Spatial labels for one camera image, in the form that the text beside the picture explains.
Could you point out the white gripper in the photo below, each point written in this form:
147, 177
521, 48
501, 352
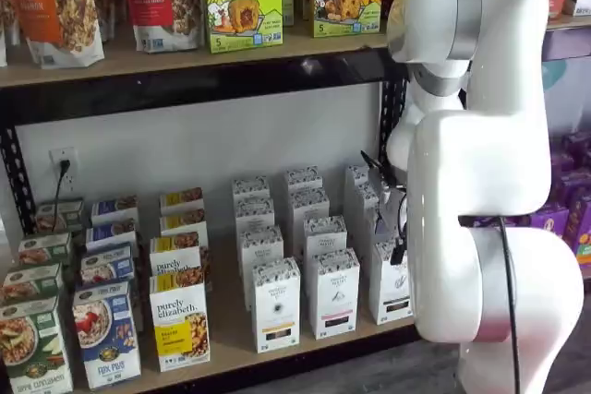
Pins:
390, 209

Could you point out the white box green strip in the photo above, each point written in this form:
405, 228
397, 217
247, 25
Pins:
385, 292
355, 177
365, 195

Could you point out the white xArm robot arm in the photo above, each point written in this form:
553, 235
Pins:
485, 158

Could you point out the white box pink strip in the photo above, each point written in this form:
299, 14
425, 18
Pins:
325, 237
304, 178
308, 205
334, 297

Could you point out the white box yellow strip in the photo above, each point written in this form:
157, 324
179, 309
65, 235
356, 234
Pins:
258, 246
276, 306
250, 188
254, 214

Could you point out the purple Annie's box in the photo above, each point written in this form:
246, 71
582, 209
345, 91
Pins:
551, 228
570, 186
581, 232
577, 149

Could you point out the wooden shelf board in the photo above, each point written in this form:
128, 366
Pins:
138, 64
570, 21
231, 338

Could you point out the white yellow purely elizabeth box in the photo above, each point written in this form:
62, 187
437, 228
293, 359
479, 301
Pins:
177, 320
182, 200
182, 223
173, 253

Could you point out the black metal shelf rack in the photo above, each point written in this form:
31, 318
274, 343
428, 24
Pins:
184, 89

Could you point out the blue flax plus oatmeal box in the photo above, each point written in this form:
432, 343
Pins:
113, 209
111, 232
106, 338
108, 262

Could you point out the green oatmeal box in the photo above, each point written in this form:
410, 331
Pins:
32, 348
44, 251
60, 218
32, 281

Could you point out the pale plastic wrapped package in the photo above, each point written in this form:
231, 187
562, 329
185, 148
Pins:
568, 99

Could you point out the granola bag red label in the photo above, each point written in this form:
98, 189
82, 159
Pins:
161, 6

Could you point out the granola bag orange label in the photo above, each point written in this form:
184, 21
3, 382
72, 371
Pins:
55, 6

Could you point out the granola bag blue label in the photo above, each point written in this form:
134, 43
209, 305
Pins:
3, 20

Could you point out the white wall outlet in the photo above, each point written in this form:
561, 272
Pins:
69, 156

